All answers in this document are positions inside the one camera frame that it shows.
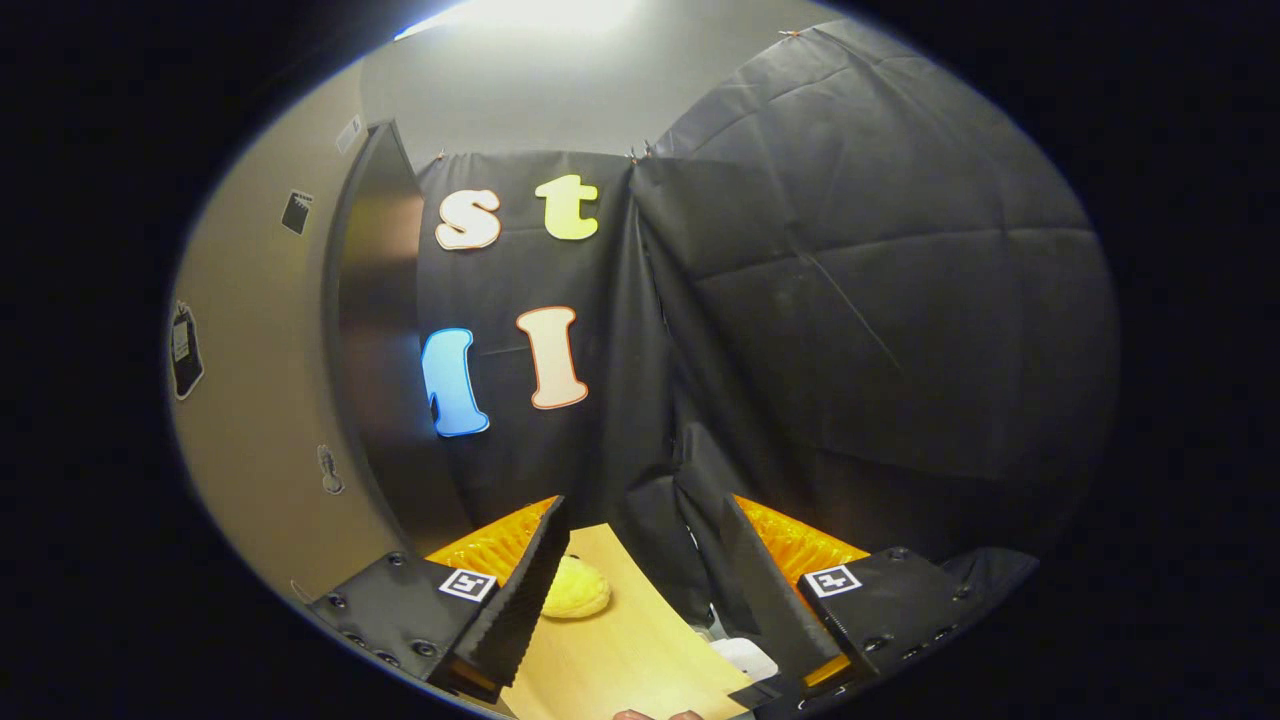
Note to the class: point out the black backdrop cloth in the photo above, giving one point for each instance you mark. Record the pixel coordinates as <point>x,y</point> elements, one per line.
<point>850,300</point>

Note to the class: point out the ceiling light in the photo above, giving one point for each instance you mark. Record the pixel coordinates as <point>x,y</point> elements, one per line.
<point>540,12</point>

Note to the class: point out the yellow fluffy lump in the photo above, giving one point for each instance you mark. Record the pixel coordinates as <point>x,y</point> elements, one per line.
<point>580,595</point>

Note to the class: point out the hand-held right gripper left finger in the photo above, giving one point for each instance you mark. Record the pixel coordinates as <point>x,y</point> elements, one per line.
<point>520,600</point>

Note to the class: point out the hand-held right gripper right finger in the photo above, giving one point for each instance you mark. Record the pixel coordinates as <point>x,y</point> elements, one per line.
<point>765,600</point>

